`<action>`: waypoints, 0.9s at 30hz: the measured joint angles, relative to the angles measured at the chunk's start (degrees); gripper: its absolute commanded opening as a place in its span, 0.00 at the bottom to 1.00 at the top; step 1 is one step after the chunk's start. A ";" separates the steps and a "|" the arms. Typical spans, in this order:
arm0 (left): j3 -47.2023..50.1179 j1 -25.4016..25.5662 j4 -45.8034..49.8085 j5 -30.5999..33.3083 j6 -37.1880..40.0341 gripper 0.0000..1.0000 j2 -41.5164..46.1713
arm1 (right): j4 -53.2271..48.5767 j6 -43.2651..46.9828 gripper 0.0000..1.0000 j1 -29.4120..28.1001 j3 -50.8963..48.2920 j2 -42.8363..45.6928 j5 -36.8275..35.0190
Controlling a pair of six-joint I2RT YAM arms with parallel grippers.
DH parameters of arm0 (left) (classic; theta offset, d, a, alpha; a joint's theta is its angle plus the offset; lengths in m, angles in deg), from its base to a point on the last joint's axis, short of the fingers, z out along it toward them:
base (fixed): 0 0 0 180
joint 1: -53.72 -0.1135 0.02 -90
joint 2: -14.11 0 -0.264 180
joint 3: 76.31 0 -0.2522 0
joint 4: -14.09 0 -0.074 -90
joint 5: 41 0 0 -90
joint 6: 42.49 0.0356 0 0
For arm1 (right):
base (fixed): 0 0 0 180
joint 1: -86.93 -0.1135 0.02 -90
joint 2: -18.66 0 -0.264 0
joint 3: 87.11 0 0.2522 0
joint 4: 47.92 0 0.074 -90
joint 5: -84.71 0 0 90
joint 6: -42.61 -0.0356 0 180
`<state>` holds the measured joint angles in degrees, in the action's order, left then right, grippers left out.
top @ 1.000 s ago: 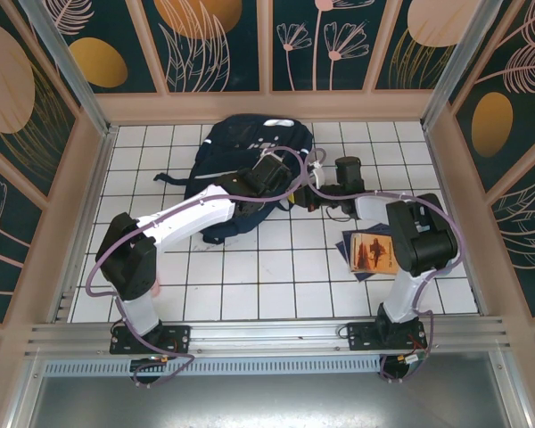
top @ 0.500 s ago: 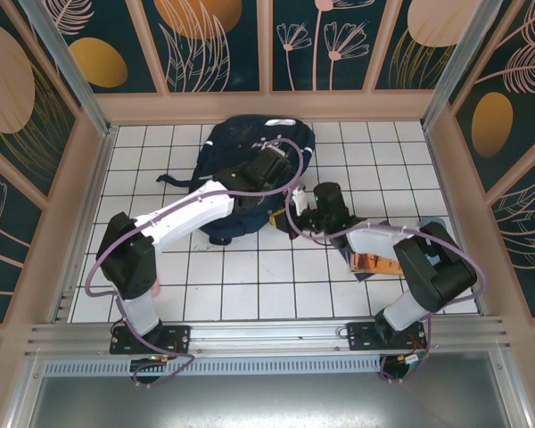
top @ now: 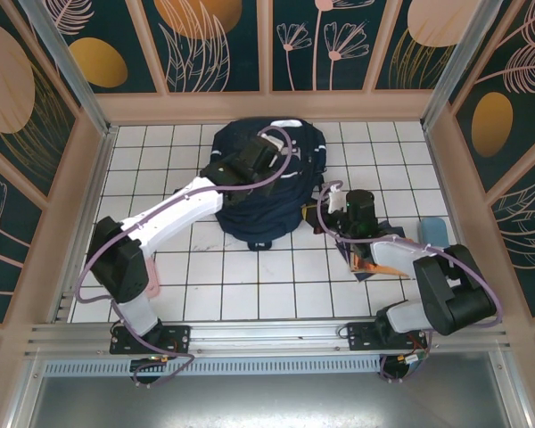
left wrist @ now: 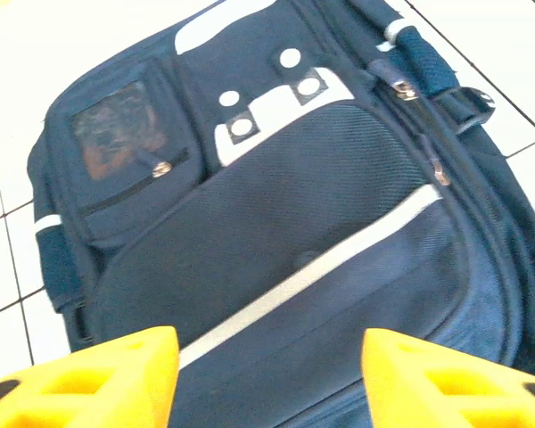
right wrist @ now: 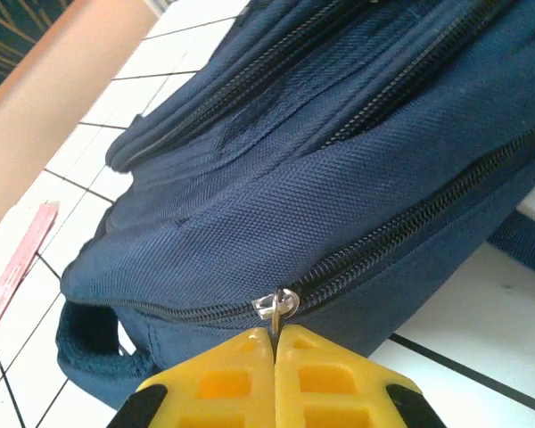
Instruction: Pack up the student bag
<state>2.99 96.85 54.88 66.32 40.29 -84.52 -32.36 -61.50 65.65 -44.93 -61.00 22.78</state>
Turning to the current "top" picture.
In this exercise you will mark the navy blue book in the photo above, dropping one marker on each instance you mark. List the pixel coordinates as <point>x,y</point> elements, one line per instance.
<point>390,232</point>

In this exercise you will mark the navy blue student backpack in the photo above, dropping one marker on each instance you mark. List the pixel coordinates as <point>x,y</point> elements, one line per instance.
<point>267,214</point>

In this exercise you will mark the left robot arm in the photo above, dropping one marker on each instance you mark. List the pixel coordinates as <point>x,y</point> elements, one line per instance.
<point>174,214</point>

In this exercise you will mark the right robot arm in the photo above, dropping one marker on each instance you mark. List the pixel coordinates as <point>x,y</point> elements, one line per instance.
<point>397,254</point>

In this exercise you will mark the small green circuit board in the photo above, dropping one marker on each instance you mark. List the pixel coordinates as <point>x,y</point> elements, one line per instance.
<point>412,359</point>

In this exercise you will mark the grey metal sheet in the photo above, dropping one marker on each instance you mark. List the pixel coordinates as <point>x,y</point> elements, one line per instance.
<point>267,401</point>

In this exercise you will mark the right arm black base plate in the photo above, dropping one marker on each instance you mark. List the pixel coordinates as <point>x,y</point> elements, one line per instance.
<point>361,336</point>

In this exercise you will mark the long aluminium mounting rail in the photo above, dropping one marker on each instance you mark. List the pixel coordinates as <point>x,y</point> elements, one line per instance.
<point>267,334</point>

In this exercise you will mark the aluminium frame post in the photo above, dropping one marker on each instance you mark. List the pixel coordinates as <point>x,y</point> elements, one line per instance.
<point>78,84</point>
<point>461,67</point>

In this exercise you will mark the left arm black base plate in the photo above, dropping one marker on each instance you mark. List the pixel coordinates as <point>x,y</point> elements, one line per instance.
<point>178,339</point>

